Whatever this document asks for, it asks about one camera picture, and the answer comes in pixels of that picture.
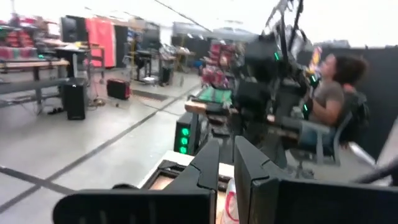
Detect grey office chair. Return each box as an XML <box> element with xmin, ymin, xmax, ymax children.
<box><xmin>289</xmin><ymin>93</ymin><xmax>371</xmax><ymax>178</ymax></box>

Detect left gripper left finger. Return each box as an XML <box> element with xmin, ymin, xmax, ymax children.
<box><xmin>52</xmin><ymin>138</ymin><xmax>220</xmax><ymax>224</ymax></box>

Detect wooden workbench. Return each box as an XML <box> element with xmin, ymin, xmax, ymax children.
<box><xmin>0</xmin><ymin>58</ymin><xmax>71</xmax><ymax>108</ymax></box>

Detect red and black box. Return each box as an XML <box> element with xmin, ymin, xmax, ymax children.
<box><xmin>106</xmin><ymin>78</ymin><xmax>131</xmax><ymax>100</ymax></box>

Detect black monitor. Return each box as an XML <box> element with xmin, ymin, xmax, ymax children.
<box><xmin>60</xmin><ymin>15</ymin><xmax>88</xmax><ymax>43</ymax></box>

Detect black aluminium table frame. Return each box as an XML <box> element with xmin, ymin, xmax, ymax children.
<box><xmin>149</xmin><ymin>160</ymin><xmax>236</xmax><ymax>192</ymax></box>

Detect silver Diet Coke can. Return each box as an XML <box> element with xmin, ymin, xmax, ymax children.
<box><xmin>220</xmin><ymin>177</ymin><xmax>241</xmax><ymax>224</ymax></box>

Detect red can packs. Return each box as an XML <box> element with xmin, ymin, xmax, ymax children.
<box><xmin>201</xmin><ymin>42</ymin><xmax>237</xmax><ymax>90</ymax></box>

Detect black tower box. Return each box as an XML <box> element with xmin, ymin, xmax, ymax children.
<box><xmin>63</xmin><ymin>77</ymin><xmax>87</xmax><ymax>121</ymax></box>

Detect table with green mat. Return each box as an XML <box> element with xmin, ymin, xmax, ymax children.
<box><xmin>185</xmin><ymin>86</ymin><xmax>234</xmax><ymax>114</ymax></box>

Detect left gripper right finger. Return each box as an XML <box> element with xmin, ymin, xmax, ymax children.
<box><xmin>233</xmin><ymin>135</ymin><xmax>398</xmax><ymax>224</ymax></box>

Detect person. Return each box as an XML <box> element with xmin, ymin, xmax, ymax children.
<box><xmin>298</xmin><ymin>53</ymin><xmax>371</xmax><ymax>150</ymax></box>

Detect red hanging panel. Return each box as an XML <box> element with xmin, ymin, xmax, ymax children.
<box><xmin>85</xmin><ymin>17</ymin><xmax>116</xmax><ymax>68</ymax></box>

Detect black computer with green lights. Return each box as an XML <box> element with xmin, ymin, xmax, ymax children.
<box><xmin>173</xmin><ymin>111</ymin><xmax>200</xmax><ymax>156</ymax></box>

